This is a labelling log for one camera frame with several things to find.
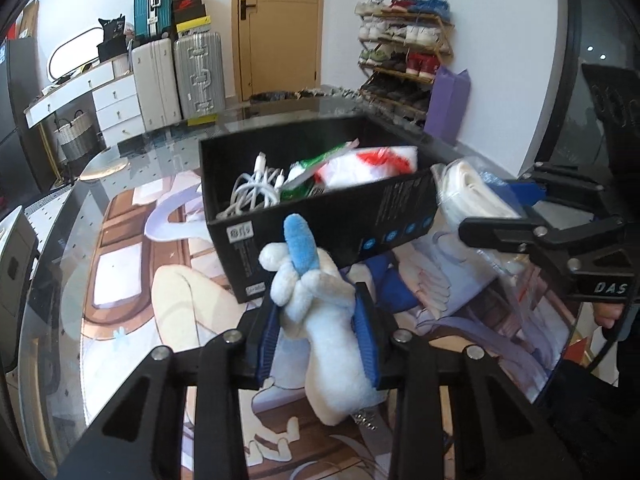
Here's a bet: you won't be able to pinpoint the oval mirror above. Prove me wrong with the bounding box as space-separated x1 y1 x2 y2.
48 26 103 81

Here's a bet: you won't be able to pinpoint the black fridge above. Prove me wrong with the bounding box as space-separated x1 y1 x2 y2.
0 37 43 206

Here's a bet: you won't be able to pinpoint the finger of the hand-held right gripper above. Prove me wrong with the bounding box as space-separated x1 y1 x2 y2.
507 161 613 221
457 214 633 305

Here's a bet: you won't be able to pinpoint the person's right hand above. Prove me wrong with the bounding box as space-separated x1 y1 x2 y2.
594 302 623 328

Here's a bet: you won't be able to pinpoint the black bag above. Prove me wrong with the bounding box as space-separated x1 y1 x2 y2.
97 14 132 61

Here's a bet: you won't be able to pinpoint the woven laundry basket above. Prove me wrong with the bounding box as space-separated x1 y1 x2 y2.
54 110 98 161

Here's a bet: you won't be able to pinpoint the white dresser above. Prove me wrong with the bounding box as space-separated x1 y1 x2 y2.
24 57 146 148

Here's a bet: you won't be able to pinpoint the heap of loose sneakers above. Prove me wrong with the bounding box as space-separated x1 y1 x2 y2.
295 85 366 103

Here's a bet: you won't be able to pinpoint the rows of assorted shoes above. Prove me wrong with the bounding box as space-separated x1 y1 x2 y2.
355 0 456 128

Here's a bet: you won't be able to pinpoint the white charging cable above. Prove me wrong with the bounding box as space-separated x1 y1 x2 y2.
216 152 293 220

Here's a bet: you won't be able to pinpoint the flat cardboard box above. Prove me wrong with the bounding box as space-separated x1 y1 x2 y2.
20 0 40 41

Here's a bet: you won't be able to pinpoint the white rope coil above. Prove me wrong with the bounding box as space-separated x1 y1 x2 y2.
432 157 531 281

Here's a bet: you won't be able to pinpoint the red white green packet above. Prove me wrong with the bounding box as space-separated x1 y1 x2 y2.
315 145 420 191

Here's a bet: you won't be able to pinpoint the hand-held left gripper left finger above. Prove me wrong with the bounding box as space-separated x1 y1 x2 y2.
55 301 281 480

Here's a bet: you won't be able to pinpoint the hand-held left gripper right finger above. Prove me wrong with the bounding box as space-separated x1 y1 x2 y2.
350 282 583 480

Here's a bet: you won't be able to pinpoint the teal suitcase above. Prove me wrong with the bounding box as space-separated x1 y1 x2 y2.
134 0 173 43

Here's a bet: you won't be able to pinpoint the purple bag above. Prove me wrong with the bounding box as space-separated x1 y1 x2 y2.
424 66 472 143

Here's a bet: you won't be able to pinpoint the black cardboard box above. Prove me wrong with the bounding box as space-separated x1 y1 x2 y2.
199 114 451 305

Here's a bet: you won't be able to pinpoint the tan wooden door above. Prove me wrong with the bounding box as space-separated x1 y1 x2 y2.
231 0 326 103

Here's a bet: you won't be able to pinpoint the silver suitcase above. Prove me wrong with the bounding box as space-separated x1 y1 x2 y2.
173 31 226 120

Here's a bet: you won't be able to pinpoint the blue cloth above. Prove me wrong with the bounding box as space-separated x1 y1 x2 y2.
372 255 418 311

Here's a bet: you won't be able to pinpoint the white suitcase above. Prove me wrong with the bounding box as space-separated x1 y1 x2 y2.
131 37 182 131

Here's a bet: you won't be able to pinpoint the yellow black shoe box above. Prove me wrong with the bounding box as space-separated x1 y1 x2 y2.
175 17 212 37

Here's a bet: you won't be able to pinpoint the printed cartoon mat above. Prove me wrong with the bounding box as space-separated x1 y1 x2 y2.
75 170 591 480

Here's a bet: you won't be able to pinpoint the white blue plush toy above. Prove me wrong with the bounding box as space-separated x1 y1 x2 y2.
257 214 388 426

